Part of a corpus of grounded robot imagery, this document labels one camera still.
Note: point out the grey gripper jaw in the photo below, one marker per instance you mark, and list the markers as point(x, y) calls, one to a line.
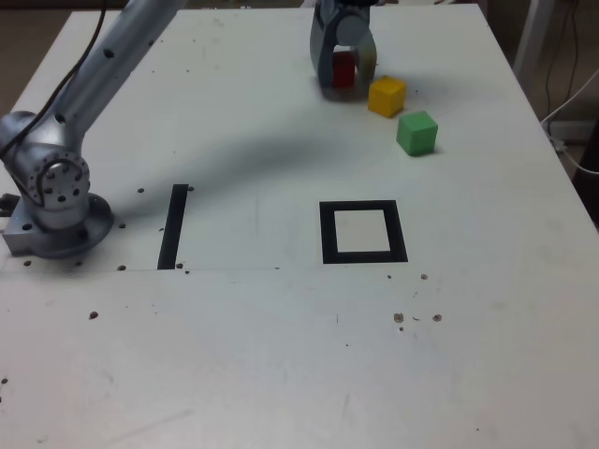
point(322, 51)
point(354, 30)

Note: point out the red cube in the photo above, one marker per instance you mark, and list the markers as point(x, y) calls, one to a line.
point(344, 70)

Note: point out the yellow cube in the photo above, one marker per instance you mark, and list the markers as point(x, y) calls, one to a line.
point(386, 96)

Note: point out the green cube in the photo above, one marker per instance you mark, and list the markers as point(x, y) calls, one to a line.
point(416, 133)

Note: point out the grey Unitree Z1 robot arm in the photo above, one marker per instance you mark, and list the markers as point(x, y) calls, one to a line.
point(112, 56)

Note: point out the black tape square outline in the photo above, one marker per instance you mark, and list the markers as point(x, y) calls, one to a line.
point(327, 234)

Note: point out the white furniture leg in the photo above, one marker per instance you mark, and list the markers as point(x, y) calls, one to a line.
point(531, 37)

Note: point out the black tape strip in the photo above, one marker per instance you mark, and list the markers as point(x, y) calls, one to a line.
point(172, 224)

